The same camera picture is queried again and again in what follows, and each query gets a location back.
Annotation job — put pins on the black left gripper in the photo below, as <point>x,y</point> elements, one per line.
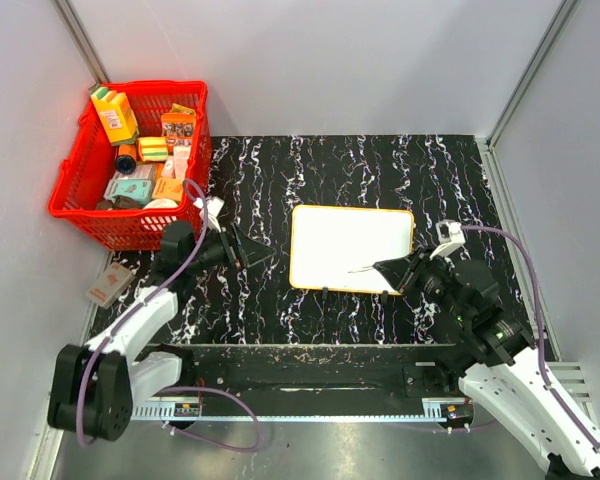
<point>252,250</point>

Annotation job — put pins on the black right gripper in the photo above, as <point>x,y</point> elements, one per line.
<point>403,273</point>

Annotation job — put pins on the white red marker pen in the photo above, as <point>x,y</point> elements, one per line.
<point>362,269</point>

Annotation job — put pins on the white board with orange frame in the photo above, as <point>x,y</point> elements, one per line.
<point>328,241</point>

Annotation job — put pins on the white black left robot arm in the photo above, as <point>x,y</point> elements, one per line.
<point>97,385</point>

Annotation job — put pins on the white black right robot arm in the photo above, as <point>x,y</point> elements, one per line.
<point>498,364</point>

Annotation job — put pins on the orange small packet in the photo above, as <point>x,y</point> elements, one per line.
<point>168,188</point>

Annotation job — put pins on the pink white carton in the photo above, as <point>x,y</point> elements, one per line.
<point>177,163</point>

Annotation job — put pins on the teal snack box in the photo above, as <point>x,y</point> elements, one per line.
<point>139,190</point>

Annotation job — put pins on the yellow green sponge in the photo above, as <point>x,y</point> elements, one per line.
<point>152,149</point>

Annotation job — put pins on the pink white small box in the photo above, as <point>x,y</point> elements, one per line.
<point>110,284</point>

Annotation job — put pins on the orange snack box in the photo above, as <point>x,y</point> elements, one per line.
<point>178,125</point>

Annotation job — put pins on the orange black bottle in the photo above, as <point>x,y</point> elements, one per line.
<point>126,159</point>

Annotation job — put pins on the red plastic shopping basket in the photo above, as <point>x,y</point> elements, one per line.
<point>84,175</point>

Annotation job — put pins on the yellow juice carton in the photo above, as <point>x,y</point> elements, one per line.
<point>116,115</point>

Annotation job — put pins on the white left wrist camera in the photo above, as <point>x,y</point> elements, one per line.
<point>209,210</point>

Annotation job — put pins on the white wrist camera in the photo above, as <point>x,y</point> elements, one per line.
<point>450,236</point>
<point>209,210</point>

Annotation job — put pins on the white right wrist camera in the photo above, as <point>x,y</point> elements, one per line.
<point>450,236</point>

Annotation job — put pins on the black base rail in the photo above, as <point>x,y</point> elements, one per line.
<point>409,371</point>

